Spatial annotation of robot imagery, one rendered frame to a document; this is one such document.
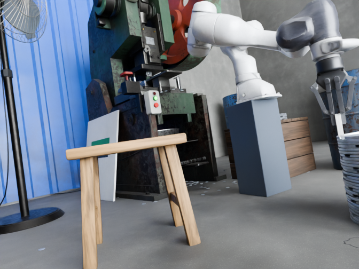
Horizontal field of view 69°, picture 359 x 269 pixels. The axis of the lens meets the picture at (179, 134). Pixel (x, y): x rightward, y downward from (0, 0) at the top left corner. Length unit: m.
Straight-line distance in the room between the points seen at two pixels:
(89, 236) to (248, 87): 0.94
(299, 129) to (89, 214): 1.40
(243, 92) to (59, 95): 2.01
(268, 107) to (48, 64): 2.23
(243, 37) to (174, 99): 0.87
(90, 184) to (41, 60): 2.27
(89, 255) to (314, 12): 0.95
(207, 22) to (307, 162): 1.17
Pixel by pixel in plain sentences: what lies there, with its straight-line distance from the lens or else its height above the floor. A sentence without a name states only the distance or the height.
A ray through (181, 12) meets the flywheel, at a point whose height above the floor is 1.36.
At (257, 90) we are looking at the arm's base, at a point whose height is 0.49.
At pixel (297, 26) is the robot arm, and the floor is 0.60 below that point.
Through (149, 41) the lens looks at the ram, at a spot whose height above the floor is 1.06.
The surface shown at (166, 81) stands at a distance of 1.86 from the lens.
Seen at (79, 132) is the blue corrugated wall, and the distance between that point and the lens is 2.88.
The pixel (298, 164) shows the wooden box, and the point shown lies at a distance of 1.78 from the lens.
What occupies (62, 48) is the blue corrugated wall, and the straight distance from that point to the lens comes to 3.07.
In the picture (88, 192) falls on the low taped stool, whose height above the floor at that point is 0.20.
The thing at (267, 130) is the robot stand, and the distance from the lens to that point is 1.31.
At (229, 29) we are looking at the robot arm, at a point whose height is 0.67.
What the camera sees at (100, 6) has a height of 1.28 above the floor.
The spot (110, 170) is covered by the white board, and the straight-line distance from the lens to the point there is 1.82.
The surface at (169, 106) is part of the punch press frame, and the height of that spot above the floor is 0.55.
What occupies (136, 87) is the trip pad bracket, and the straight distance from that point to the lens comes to 1.60.
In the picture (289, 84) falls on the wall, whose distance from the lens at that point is 4.95.
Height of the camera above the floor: 0.30
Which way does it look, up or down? 2 degrees up
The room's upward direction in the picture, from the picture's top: 9 degrees counter-clockwise
